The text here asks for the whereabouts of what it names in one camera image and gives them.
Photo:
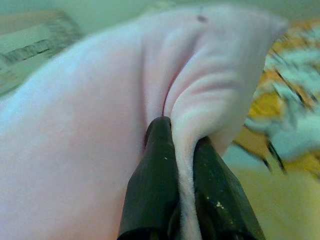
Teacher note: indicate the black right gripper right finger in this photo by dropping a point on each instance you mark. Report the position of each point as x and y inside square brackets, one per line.
[220, 200]

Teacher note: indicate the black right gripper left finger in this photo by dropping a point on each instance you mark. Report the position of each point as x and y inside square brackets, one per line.
[152, 187]

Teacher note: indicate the pink pillow with cartoon print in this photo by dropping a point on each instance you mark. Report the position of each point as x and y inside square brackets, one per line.
[87, 112]

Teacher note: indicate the yellow cartoon print blanket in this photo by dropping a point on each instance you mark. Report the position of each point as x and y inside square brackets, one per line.
[287, 75]

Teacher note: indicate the floral patterned white bedsheet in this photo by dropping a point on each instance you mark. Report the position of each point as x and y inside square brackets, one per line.
[37, 45]

